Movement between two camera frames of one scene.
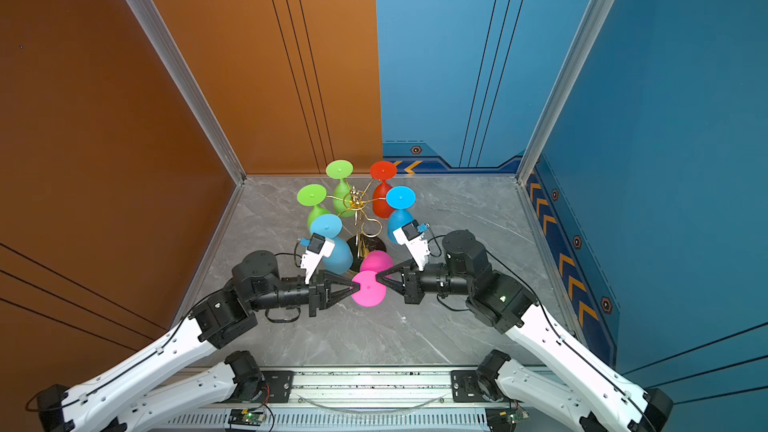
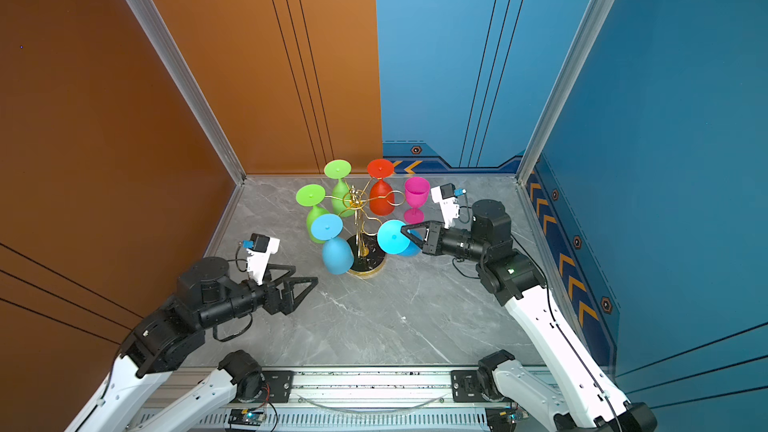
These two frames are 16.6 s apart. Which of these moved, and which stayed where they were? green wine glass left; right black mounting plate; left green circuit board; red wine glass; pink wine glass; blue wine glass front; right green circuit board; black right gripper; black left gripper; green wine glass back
Moved: black right gripper; black left gripper; pink wine glass
Stayed: right black mounting plate; red wine glass; right green circuit board; green wine glass left; blue wine glass front; green wine glass back; left green circuit board
